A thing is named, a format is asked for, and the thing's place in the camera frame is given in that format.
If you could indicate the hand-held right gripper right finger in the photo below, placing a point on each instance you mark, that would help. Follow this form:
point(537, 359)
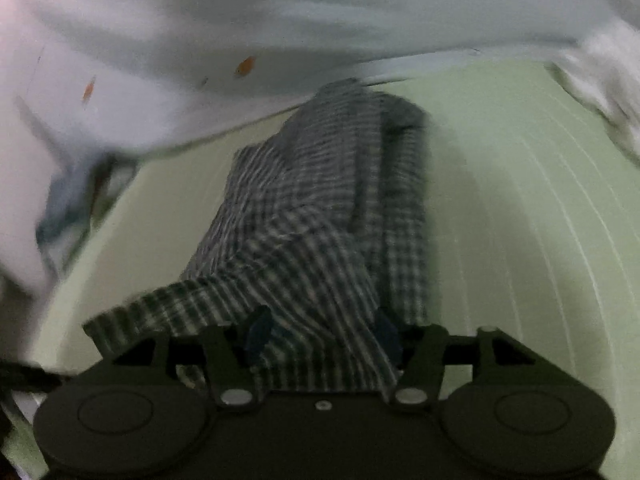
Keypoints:
point(389, 336)

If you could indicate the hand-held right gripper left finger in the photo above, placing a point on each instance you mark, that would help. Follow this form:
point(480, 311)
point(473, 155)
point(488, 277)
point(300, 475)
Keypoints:
point(257, 336)

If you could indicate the blue grey cloth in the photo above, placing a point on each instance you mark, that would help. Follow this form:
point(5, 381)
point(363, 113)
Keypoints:
point(75, 210)

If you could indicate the white cloth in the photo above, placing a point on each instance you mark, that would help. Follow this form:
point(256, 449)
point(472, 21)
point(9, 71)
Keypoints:
point(610, 80)

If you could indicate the white shirt with orange print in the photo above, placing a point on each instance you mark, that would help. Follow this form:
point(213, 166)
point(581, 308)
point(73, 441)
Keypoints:
point(350, 10)

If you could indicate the grey plaid garment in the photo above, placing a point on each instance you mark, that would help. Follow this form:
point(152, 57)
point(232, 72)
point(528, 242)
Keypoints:
point(310, 210)

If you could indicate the green grid mat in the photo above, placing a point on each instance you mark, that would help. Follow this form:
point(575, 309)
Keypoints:
point(500, 210)

